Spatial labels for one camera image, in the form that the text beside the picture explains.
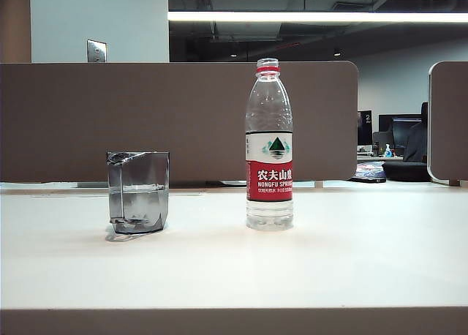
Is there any clear water bottle red label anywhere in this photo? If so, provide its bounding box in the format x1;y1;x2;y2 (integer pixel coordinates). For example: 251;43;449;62
244;56;295;232

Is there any grey faceted glass mug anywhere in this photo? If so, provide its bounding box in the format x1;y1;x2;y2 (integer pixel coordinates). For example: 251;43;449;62
106;151;170;236

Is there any black sign with number two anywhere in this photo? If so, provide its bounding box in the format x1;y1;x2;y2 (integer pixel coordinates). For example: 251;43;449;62
357;110;373;146

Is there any patterned blue white cushion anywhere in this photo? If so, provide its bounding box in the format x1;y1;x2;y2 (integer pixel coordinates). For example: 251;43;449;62
347;161;387;184

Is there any white ceiling light strip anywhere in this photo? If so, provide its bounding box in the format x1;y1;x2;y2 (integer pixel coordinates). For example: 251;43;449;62
167;12;468;23

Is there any long brown desk partition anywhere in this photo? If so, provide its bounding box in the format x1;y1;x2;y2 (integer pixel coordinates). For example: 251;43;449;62
0;61;358;185

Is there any black computer monitor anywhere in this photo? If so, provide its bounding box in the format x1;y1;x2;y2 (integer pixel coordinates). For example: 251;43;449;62
378;114;427;157

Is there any black round cushion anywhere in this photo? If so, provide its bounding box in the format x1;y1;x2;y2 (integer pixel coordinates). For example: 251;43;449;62
382;160;431;183

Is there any black office chair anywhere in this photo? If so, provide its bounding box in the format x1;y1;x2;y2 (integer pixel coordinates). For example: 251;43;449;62
403;101;429;164

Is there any brown partition with white edge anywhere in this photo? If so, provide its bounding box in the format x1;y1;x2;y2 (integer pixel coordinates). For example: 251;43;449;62
426;60;468;187

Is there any metal wall switch plate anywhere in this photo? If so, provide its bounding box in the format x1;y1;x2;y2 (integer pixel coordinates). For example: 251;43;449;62
86;39;107;63

